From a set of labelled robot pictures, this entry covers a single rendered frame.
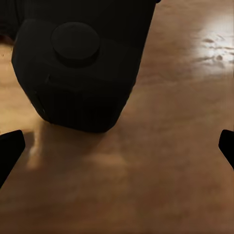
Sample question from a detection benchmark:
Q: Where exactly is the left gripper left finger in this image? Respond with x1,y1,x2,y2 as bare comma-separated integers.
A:
0,130,25,188

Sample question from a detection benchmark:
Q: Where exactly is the digital camera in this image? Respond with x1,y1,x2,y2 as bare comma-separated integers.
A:
0,0,160,134

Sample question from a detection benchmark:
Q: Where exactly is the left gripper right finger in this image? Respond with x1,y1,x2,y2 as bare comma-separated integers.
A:
218,130,234,169

